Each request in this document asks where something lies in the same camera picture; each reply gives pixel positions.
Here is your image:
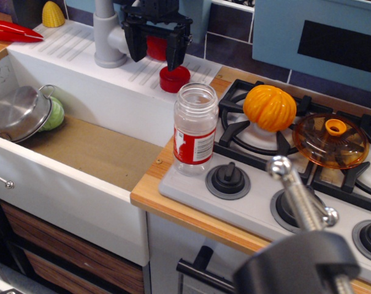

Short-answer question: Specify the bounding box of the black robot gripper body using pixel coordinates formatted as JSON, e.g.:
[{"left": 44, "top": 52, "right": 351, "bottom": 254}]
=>
[{"left": 121, "top": 0, "right": 193, "bottom": 41}]

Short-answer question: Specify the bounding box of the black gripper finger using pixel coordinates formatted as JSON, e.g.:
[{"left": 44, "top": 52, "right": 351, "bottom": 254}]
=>
[
  {"left": 166, "top": 27, "right": 188, "bottom": 72},
  {"left": 123, "top": 23, "right": 147, "bottom": 62}
]

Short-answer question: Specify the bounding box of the red plastic jar cap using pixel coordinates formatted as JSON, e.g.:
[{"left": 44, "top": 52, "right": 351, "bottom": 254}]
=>
[{"left": 159, "top": 66, "right": 191, "bottom": 93}]

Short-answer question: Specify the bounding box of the red cylinder toy behind gripper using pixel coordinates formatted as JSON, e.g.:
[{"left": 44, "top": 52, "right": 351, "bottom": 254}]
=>
[{"left": 147, "top": 36, "right": 167, "bottom": 61}]

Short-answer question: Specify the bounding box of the grey toy faucet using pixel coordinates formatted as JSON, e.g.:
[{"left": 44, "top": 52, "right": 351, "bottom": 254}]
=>
[{"left": 93, "top": 0, "right": 129, "bottom": 69}]

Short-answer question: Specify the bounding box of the clear plastic jar red label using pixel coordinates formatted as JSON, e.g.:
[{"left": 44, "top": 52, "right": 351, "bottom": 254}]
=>
[{"left": 173, "top": 83, "right": 219, "bottom": 176}]

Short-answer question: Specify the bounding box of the yellow toy corn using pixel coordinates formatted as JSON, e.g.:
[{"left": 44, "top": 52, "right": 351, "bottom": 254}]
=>
[{"left": 42, "top": 1, "right": 66, "bottom": 28}]

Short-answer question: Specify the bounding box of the black stove grate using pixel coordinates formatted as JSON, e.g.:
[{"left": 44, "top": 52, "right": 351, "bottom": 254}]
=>
[{"left": 213, "top": 80, "right": 371, "bottom": 211}]

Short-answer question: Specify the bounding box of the orange toy pumpkin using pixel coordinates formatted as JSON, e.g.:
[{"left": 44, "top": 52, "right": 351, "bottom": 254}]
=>
[{"left": 243, "top": 85, "right": 297, "bottom": 132}]

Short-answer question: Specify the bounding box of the green toy cabbage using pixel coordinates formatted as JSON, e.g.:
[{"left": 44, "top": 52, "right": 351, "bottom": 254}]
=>
[{"left": 39, "top": 96, "right": 64, "bottom": 132}]

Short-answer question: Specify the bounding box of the white toy sink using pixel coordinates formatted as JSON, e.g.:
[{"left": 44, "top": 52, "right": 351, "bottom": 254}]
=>
[{"left": 0, "top": 18, "right": 223, "bottom": 266}]

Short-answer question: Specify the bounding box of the red toy chili pepper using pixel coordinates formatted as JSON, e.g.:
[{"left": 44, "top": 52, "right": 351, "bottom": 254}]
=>
[{"left": 0, "top": 20, "right": 44, "bottom": 43}]

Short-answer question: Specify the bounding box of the small stainless steel pot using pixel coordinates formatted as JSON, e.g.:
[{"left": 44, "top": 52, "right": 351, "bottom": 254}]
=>
[{"left": 0, "top": 86, "right": 53, "bottom": 143}]

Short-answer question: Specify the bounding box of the black left stove knob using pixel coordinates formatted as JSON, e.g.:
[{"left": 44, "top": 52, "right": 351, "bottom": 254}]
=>
[{"left": 205, "top": 162, "right": 251, "bottom": 200}]

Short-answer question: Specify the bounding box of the black stove knob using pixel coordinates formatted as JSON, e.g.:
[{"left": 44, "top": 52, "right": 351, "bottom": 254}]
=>
[
  {"left": 352, "top": 220, "right": 371, "bottom": 260},
  {"left": 270, "top": 186, "right": 327, "bottom": 235},
  {"left": 205, "top": 162, "right": 251, "bottom": 200}
]

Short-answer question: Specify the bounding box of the light blue toy microwave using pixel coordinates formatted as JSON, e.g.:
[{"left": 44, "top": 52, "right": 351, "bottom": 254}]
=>
[{"left": 253, "top": 1, "right": 371, "bottom": 92}]

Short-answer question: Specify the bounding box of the orange transparent pot lid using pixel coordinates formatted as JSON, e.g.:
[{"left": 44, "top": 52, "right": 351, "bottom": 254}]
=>
[{"left": 293, "top": 113, "right": 369, "bottom": 170}]

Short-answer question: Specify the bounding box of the black middle stove knob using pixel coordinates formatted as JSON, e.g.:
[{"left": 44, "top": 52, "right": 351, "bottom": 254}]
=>
[{"left": 270, "top": 186, "right": 327, "bottom": 235}]

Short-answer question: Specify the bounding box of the upper wooden drawer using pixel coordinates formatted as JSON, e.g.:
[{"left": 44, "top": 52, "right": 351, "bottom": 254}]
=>
[{"left": 0, "top": 200, "right": 144, "bottom": 293}]

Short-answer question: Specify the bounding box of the wooden drawer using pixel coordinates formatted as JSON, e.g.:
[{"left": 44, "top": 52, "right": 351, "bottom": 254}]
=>
[
  {"left": 0, "top": 200, "right": 144, "bottom": 293},
  {"left": 25, "top": 250, "right": 144, "bottom": 293}
]

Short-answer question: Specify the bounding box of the black metal clamp with screw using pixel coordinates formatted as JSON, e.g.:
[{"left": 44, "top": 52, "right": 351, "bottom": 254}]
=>
[{"left": 234, "top": 156, "right": 361, "bottom": 293}]

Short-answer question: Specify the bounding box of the lower wooden drawer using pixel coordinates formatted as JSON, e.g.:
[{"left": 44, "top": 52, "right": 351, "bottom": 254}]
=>
[{"left": 25, "top": 250, "right": 144, "bottom": 293}]

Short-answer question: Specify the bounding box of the black right stove knob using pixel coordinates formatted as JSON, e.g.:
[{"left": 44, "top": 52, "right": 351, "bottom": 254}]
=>
[{"left": 352, "top": 220, "right": 371, "bottom": 260}]

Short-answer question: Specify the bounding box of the metal towel rail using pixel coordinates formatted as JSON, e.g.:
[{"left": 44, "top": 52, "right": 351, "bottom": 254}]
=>
[{"left": 0, "top": 176, "right": 15, "bottom": 189}]

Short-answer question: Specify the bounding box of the black oven door handle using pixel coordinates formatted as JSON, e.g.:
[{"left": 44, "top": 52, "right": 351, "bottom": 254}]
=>
[{"left": 176, "top": 245, "right": 235, "bottom": 293}]

